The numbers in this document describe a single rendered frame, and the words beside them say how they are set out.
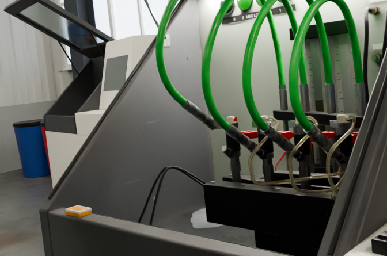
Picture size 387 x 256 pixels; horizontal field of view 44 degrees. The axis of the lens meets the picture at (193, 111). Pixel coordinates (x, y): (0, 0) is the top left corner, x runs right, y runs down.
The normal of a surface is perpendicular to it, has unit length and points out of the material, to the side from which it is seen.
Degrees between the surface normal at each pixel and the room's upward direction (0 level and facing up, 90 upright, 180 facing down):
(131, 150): 90
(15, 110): 90
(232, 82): 90
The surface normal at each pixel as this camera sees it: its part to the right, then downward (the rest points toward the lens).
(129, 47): -0.81, -0.11
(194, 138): 0.73, -0.02
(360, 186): -0.54, -0.64
